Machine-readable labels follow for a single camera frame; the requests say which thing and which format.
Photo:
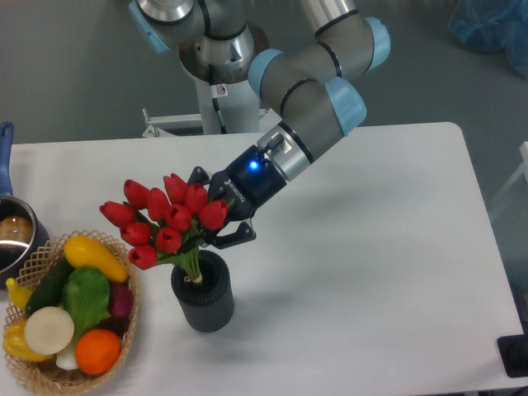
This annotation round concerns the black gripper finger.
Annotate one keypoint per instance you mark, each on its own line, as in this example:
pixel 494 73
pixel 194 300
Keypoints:
pixel 200 176
pixel 243 234

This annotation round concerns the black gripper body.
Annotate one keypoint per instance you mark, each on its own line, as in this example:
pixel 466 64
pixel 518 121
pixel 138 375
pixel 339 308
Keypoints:
pixel 248 182

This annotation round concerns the red tulip bouquet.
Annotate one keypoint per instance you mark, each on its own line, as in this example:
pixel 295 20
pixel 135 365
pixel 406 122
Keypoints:
pixel 162 226

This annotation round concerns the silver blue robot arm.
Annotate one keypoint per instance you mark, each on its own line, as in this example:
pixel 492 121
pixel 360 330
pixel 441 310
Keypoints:
pixel 236 71

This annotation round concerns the dark grey ribbed vase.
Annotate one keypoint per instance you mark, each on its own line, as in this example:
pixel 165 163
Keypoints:
pixel 207 307

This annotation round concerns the yellow squash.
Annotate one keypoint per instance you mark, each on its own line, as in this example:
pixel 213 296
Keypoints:
pixel 82 251

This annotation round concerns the green lettuce leaf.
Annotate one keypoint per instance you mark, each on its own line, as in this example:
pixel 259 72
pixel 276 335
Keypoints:
pixel 86 295

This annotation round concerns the orange fruit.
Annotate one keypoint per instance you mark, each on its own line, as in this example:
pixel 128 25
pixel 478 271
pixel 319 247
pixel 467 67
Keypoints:
pixel 97 351

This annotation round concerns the green cucumber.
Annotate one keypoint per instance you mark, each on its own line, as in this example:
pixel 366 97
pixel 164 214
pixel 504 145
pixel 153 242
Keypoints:
pixel 50 289

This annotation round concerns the white round onion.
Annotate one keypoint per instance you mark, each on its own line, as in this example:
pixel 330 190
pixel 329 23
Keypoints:
pixel 49 330

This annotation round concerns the yellow bell pepper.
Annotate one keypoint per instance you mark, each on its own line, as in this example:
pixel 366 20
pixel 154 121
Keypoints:
pixel 14 344

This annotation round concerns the blue plastic bag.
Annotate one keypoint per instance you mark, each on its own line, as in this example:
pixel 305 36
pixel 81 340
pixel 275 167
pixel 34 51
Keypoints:
pixel 492 27

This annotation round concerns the black device at table edge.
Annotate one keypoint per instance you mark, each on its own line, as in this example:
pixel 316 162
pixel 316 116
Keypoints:
pixel 513 352

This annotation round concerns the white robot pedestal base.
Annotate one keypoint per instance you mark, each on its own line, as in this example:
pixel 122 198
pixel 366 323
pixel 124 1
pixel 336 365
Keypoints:
pixel 224 108

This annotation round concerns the blue handled saucepan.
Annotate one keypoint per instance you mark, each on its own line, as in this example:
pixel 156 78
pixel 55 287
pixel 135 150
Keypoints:
pixel 21 231

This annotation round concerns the white frame at right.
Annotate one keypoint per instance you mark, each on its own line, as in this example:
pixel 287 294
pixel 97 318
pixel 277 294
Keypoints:
pixel 511 188

